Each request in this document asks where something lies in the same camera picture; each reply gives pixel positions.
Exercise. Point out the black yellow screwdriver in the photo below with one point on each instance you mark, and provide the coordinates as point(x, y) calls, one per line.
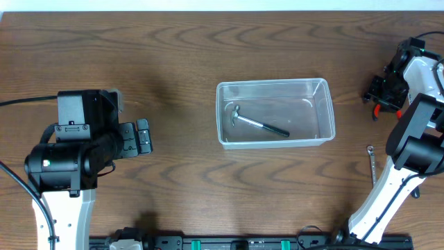
point(416, 193)

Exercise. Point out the small claw hammer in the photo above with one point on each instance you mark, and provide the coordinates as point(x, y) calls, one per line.
point(235, 116)

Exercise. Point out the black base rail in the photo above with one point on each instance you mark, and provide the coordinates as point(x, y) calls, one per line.
point(134, 238)

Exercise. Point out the silver wrench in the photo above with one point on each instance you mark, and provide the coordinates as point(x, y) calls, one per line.
point(371, 153)

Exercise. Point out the clear plastic storage container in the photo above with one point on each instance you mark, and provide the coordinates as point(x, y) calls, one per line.
point(301, 106)

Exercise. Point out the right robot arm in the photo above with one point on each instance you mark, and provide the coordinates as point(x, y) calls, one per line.
point(412, 88)

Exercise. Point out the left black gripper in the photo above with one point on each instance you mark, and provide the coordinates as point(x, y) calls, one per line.
point(128, 139)

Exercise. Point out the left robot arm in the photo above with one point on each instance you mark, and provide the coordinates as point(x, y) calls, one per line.
point(64, 167)

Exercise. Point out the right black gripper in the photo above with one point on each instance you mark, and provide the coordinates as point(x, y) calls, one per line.
point(383, 99)

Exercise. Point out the red handled pliers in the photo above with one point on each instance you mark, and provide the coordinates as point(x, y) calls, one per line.
point(379, 108)

